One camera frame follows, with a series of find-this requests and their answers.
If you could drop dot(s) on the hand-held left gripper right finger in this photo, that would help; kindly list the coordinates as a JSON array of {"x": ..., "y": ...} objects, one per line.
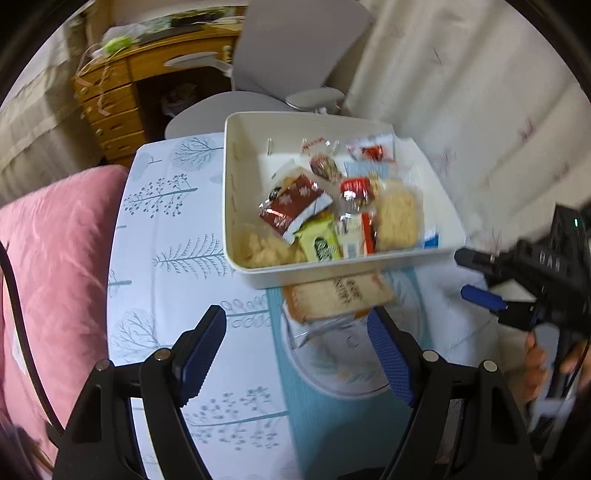
[{"x": 390, "y": 355}]

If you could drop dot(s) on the beige packet with red stripe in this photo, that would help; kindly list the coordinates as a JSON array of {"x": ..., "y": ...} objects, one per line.
[{"x": 353, "y": 235}]

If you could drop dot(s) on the wooden desk with drawers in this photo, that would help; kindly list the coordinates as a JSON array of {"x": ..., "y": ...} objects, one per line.
[{"x": 115, "y": 115}]

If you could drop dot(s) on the white plastic storage box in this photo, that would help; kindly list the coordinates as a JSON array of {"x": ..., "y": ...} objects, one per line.
[{"x": 240, "y": 152}]

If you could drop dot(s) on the clear bag of pale crisps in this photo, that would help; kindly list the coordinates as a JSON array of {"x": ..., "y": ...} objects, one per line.
[{"x": 265, "y": 249}]

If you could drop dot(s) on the green snack packet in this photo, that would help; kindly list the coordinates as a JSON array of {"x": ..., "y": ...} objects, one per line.
[{"x": 318, "y": 242}]

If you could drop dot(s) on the clear packet with red label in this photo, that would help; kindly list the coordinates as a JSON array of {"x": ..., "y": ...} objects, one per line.
[{"x": 355, "y": 187}]

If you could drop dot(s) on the grey office chair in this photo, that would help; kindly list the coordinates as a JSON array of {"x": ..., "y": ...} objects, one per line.
[{"x": 286, "y": 46}]

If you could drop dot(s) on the small red and white packet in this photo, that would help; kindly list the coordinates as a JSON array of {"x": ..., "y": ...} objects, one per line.
[{"x": 371, "y": 151}]

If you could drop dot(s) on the person's right hand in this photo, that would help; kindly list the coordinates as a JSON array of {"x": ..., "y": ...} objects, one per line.
[{"x": 535, "y": 369}]

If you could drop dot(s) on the sliced bread packet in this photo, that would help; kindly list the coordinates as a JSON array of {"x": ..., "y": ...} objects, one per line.
[{"x": 332, "y": 295}]

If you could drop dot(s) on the red and white snowflake packet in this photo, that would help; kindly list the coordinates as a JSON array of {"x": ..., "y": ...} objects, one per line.
[{"x": 295, "y": 203}]

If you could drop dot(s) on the blue and white packet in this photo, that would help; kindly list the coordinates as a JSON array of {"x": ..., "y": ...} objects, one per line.
[{"x": 429, "y": 240}]

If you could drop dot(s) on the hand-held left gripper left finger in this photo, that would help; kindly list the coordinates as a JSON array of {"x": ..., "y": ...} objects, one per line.
[{"x": 198, "y": 355}]

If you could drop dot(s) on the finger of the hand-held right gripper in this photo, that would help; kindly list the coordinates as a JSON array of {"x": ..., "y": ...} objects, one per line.
[
  {"x": 480, "y": 262},
  {"x": 482, "y": 297}
]

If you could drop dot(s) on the clear wrapper with red print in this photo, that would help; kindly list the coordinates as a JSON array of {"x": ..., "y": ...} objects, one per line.
[{"x": 314, "y": 145}]

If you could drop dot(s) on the clear bag of beige noodle cake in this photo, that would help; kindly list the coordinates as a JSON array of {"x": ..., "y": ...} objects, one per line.
[{"x": 399, "y": 217}]

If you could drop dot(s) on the cream curtain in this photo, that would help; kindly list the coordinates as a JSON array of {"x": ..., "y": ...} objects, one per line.
[{"x": 461, "y": 92}]

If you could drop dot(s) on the pink cushion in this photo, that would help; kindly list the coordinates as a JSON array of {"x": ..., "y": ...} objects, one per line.
[{"x": 60, "y": 277}]

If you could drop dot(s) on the lace cloth covered furniture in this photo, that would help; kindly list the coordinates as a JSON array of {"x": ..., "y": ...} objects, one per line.
[{"x": 37, "y": 129}]

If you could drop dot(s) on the green and white tissue pack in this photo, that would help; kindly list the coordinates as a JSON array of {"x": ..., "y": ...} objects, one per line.
[{"x": 115, "y": 45}]

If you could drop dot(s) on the round brown wrapped snack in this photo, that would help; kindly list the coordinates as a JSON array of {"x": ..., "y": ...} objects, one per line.
[{"x": 325, "y": 167}]

